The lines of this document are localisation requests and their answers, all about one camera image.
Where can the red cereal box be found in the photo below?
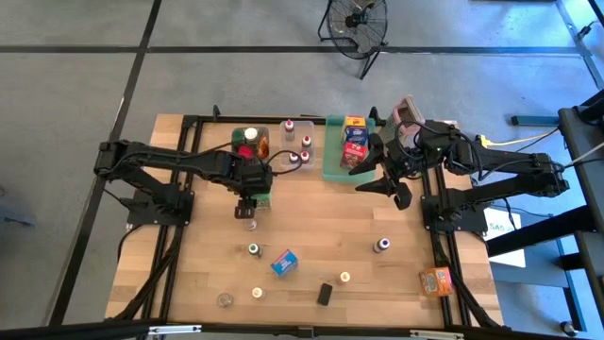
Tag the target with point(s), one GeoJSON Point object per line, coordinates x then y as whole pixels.
{"type": "Point", "coordinates": [354, 155]}

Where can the green food colouring bottle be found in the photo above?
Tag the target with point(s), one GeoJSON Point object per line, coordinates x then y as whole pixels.
{"type": "Point", "coordinates": [255, 249]}

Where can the black floor fan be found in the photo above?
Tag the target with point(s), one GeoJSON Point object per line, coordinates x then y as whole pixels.
{"type": "Point", "coordinates": [351, 20]}

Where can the blue floor bar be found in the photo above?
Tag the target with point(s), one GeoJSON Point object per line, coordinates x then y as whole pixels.
{"type": "Point", "coordinates": [535, 120]}

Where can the yellow Corn Pops box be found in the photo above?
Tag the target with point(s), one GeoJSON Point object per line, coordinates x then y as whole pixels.
{"type": "Point", "coordinates": [355, 121]}

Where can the dark green pepper tin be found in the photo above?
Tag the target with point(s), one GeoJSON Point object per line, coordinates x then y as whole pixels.
{"type": "Point", "coordinates": [324, 294]}

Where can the teal plastic bin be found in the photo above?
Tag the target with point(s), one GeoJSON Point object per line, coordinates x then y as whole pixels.
{"type": "Point", "coordinates": [332, 156]}

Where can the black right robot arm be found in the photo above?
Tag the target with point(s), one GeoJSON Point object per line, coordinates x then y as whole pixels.
{"type": "Point", "coordinates": [509, 163]}

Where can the silver metal bracket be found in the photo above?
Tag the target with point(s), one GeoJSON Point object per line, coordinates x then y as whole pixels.
{"type": "Point", "coordinates": [174, 329]}
{"type": "Point", "coordinates": [436, 334]}

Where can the black caster wheel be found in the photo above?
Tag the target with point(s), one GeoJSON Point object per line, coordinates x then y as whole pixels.
{"type": "Point", "coordinates": [568, 328]}

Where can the dark blue cereal box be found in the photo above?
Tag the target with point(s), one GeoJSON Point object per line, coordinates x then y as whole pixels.
{"type": "Point", "coordinates": [357, 134]}

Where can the dark side desk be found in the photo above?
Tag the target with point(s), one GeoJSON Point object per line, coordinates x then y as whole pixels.
{"type": "Point", "coordinates": [582, 198]}

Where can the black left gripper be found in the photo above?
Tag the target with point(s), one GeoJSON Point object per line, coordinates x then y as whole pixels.
{"type": "Point", "coordinates": [250, 179]}

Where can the red spice tin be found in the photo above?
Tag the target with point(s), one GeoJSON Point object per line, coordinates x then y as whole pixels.
{"type": "Point", "coordinates": [245, 152]}

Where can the green cereal box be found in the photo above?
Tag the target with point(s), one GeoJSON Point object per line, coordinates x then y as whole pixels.
{"type": "Point", "coordinates": [263, 202]}

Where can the purple food colouring bottle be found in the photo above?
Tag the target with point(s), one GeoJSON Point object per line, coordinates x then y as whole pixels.
{"type": "Point", "coordinates": [293, 157]}

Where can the clear plastic bin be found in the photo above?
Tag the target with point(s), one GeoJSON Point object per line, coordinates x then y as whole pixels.
{"type": "Point", "coordinates": [299, 132]}

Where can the blue Rice Krispies box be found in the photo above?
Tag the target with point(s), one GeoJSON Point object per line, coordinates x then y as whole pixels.
{"type": "Point", "coordinates": [284, 263]}

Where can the white paper sheet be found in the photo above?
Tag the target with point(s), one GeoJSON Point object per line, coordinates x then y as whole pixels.
{"type": "Point", "coordinates": [507, 245]}

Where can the red food colouring bottle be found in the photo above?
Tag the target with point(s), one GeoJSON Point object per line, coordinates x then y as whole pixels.
{"type": "Point", "coordinates": [304, 156]}
{"type": "Point", "coordinates": [306, 141]}
{"type": "Point", "coordinates": [289, 125]}

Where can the grey plastic bin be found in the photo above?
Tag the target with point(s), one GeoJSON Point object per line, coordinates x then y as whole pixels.
{"type": "Point", "coordinates": [267, 134]}

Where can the blue food colouring bottle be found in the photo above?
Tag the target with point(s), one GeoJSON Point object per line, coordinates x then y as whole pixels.
{"type": "Point", "coordinates": [381, 244]}

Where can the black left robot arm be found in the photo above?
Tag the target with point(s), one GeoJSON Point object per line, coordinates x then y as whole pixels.
{"type": "Point", "coordinates": [179, 160]}

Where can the orange snack bag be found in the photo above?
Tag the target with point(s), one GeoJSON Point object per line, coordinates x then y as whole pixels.
{"type": "Point", "coordinates": [263, 147]}

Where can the orange cereal box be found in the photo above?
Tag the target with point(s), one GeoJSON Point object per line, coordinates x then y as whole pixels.
{"type": "Point", "coordinates": [436, 281]}

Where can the green-lid spice jar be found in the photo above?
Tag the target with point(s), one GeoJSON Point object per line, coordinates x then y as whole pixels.
{"type": "Point", "coordinates": [238, 137]}

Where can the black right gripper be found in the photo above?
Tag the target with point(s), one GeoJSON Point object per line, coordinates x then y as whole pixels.
{"type": "Point", "coordinates": [406, 158]}

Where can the white-lid spice jar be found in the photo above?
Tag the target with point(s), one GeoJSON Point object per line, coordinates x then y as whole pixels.
{"type": "Point", "coordinates": [251, 133]}

